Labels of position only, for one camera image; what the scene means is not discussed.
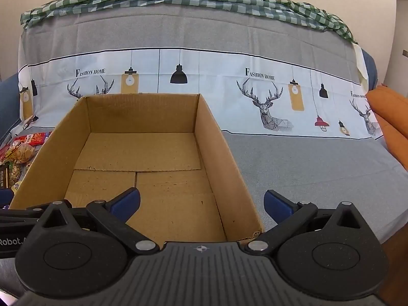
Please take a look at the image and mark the black snack packet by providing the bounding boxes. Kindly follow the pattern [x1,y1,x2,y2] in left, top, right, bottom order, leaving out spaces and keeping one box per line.
[0,162,11,189]

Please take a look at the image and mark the clear nut snack packet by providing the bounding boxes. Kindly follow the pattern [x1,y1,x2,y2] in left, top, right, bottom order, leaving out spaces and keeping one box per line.
[9,162,32,186]

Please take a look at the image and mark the white deer print bag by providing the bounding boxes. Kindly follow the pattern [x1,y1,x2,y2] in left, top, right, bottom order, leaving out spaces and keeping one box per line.
[0,5,401,294]

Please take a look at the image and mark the brown cardboard box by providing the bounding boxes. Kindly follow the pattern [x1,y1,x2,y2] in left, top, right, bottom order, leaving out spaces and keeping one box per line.
[9,93,264,243]

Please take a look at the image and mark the clear round cracker packet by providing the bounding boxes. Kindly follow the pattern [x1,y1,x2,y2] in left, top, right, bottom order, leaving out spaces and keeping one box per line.
[2,143,35,164]

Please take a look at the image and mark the red chips packet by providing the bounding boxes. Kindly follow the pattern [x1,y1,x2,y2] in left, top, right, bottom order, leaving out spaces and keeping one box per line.
[14,132,51,148]

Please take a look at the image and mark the orange cushion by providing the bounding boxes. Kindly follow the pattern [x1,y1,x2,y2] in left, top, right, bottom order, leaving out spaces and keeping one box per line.
[366,84,408,185]

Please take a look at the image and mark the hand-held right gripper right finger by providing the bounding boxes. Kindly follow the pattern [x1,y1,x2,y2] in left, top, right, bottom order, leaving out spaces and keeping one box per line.
[244,189,372,256]

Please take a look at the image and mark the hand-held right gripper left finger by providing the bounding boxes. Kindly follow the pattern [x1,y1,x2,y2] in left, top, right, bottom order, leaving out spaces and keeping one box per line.
[27,187,160,256]

